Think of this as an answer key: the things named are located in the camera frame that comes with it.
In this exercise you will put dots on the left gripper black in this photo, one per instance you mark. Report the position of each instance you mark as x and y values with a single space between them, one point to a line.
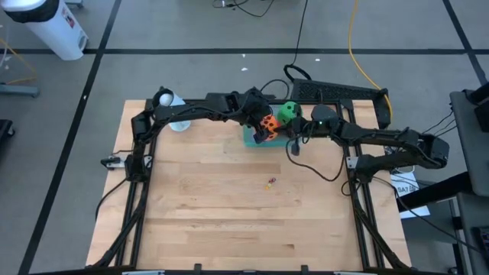
258 107

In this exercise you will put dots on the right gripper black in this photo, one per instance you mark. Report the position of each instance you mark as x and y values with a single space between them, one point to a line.
303 128

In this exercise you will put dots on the orange foam die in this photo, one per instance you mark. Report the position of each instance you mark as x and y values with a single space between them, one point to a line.
273 134

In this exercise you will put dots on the teal translucent plastic bin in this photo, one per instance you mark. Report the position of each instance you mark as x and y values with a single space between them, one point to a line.
275 144

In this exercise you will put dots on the green foam die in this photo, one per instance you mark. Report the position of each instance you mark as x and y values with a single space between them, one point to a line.
284 116

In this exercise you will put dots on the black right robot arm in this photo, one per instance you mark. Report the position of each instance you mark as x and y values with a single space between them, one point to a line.
382 137

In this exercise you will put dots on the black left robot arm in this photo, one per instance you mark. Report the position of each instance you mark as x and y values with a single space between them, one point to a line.
198 109

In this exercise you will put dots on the black perforated box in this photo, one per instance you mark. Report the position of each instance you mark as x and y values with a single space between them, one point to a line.
332 91

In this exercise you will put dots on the white paper sheet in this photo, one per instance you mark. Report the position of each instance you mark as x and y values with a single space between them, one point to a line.
414 210

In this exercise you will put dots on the black table clamp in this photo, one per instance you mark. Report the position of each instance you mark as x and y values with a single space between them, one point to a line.
197 269
304 269

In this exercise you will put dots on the black metal beam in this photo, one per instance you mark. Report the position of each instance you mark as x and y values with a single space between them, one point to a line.
439 189

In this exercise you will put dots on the grey equipment cart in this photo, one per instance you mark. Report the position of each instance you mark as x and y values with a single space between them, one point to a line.
470 160

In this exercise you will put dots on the black device box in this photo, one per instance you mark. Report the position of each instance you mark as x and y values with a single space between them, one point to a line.
482 114

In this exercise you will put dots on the grey cabinet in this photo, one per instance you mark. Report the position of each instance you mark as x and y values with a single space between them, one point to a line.
468 229

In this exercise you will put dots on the white cylindrical waste bin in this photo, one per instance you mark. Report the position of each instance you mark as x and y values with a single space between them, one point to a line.
53 34

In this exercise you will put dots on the grey stand base bar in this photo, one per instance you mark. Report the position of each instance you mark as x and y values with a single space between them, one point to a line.
19 90

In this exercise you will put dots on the black chair base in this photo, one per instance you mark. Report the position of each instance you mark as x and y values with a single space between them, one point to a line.
4 131

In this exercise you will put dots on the black aluminium table frame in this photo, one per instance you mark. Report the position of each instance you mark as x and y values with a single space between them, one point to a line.
344 104

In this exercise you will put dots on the black upright post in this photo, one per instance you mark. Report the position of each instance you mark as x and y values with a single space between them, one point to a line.
384 110

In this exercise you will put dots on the white camera on table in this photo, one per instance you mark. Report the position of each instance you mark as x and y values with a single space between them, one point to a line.
166 100

